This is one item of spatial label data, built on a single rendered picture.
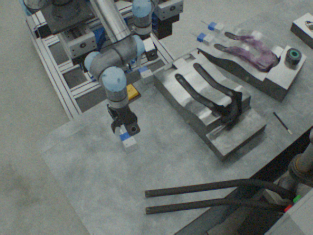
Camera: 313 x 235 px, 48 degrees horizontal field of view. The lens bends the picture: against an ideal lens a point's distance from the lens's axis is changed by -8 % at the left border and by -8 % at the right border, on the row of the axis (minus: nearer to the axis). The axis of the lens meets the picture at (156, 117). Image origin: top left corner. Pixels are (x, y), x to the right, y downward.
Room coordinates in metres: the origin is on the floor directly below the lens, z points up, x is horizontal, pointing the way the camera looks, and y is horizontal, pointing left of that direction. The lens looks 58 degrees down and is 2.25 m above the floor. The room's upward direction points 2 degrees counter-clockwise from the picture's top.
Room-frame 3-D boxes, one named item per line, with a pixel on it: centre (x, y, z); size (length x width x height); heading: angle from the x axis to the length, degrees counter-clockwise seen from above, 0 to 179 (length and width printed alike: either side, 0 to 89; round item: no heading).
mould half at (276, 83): (1.21, -0.49, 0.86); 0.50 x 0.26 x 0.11; 51
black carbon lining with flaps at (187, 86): (0.96, -0.24, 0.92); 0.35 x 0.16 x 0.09; 34
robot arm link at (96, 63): (0.86, 0.18, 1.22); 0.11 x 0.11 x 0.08; 37
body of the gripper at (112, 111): (0.77, 0.14, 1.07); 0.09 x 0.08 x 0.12; 27
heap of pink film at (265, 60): (1.20, -0.48, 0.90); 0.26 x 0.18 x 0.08; 51
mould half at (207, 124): (0.94, -0.24, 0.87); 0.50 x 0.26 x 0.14; 34
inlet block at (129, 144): (0.79, 0.14, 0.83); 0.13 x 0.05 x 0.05; 27
